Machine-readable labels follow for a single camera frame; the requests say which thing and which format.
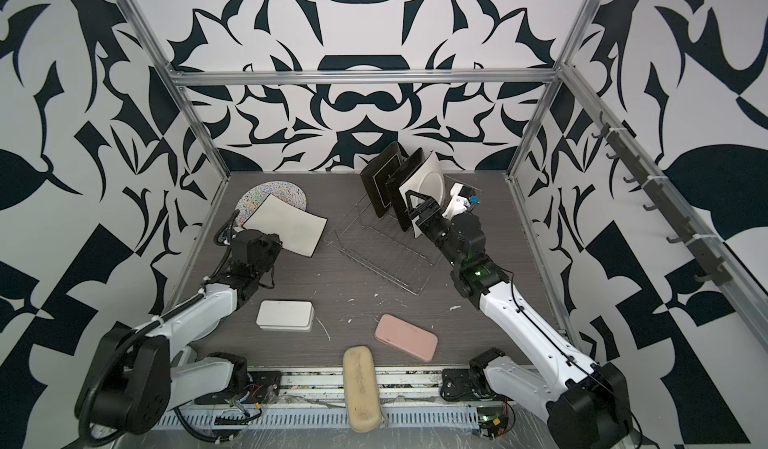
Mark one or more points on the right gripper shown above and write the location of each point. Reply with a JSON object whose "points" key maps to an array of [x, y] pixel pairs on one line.
{"points": [[429, 226]]}

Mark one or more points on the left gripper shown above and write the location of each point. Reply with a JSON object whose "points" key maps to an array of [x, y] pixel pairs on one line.
{"points": [[273, 241]]}

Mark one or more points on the round speckled plate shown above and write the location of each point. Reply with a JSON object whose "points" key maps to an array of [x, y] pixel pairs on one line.
{"points": [[286, 191]]}

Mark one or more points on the cream square plate black rim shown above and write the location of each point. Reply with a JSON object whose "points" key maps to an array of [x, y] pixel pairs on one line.
{"points": [[298, 230]]}

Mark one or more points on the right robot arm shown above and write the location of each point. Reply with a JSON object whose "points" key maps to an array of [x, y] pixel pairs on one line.
{"points": [[584, 404]]}

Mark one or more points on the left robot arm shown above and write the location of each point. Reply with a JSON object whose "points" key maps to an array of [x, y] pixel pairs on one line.
{"points": [[139, 374]]}

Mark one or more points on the white square plate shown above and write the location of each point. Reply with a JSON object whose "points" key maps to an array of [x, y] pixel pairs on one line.
{"points": [[420, 173]]}

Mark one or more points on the large black square plate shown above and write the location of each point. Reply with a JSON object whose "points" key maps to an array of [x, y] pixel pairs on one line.
{"points": [[376, 174]]}

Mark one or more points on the white rectangular case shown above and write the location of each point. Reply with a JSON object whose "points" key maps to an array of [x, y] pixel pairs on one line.
{"points": [[285, 315]]}

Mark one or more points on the pink rectangular case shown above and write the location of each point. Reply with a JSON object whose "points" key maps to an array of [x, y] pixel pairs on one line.
{"points": [[406, 337]]}

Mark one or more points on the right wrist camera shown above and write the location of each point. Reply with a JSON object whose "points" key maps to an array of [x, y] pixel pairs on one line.
{"points": [[463, 198]]}

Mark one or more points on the wire dish rack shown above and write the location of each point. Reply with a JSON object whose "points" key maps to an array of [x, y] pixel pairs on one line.
{"points": [[405, 259]]}

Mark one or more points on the black wall hook rail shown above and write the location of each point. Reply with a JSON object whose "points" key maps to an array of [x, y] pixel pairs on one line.
{"points": [[665, 199]]}

